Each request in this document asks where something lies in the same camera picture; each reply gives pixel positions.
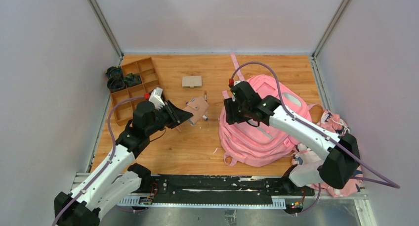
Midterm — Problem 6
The beige wallet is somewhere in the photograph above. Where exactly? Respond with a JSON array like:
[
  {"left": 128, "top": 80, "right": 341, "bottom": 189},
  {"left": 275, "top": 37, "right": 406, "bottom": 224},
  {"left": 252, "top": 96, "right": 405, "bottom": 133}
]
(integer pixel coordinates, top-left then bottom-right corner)
[{"left": 182, "top": 75, "right": 203, "bottom": 88}]

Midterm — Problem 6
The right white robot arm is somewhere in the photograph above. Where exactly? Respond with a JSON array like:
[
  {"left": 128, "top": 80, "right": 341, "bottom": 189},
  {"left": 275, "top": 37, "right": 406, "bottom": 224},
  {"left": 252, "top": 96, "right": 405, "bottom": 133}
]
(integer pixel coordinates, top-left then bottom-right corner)
[{"left": 224, "top": 79, "right": 360, "bottom": 195}]

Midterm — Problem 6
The pink student backpack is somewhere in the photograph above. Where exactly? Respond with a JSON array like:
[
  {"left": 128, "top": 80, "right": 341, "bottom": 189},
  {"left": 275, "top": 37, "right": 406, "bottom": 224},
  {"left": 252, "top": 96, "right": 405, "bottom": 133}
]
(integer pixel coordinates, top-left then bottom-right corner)
[{"left": 218, "top": 53, "right": 325, "bottom": 168}]

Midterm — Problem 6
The pink patterned cloth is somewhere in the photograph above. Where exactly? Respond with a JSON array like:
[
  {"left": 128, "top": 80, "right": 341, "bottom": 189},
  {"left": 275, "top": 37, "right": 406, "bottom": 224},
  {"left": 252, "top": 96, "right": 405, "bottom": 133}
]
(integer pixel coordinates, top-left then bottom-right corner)
[{"left": 292, "top": 110, "right": 363, "bottom": 198}]

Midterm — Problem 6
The pink brown wallet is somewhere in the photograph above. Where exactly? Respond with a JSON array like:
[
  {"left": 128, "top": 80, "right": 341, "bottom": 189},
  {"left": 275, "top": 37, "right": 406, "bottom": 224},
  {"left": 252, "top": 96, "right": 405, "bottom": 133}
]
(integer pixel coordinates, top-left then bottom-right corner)
[{"left": 183, "top": 96, "right": 209, "bottom": 126}]

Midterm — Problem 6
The wooden divided organizer tray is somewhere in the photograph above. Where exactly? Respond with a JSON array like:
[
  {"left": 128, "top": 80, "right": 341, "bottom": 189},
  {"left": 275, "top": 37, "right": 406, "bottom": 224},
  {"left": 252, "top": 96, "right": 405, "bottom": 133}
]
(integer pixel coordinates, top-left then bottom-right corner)
[{"left": 108, "top": 57, "right": 163, "bottom": 126}]

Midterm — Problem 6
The black strap roll outside tray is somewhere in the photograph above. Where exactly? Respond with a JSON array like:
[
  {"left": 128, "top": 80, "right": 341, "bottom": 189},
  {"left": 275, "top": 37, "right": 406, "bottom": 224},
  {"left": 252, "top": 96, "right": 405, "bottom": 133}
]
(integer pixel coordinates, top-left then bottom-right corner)
[{"left": 106, "top": 77, "right": 126, "bottom": 93}]

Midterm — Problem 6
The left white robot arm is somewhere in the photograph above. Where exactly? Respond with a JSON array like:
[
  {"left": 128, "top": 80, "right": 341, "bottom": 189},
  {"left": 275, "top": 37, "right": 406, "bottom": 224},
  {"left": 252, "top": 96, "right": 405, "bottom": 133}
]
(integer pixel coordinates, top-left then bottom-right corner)
[{"left": 52, "top": 88, "right": 194, "bottom": 226}]

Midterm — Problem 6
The dark green strap roll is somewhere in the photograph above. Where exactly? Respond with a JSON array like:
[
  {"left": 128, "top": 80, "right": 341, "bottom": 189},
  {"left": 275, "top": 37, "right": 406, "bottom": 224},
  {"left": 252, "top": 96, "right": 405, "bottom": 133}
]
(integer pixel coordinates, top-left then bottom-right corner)
[{"left": 124, "top": 73, "right": 143, "bottom": 88}]

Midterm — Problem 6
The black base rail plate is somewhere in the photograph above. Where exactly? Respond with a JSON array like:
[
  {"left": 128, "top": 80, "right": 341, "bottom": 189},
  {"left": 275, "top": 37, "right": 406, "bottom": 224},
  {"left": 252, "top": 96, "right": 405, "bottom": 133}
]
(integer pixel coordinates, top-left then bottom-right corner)
[{"left": 135, "top": 175, "right": 315, "bottom": 206}]

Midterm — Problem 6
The dark strap roll top left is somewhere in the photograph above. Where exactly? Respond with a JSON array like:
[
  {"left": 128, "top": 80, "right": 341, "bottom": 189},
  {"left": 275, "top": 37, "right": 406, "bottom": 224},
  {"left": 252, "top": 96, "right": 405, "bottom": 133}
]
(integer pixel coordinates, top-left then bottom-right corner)
[{"left": 105, "top": 66, "right": 124, "bottom": 79}]

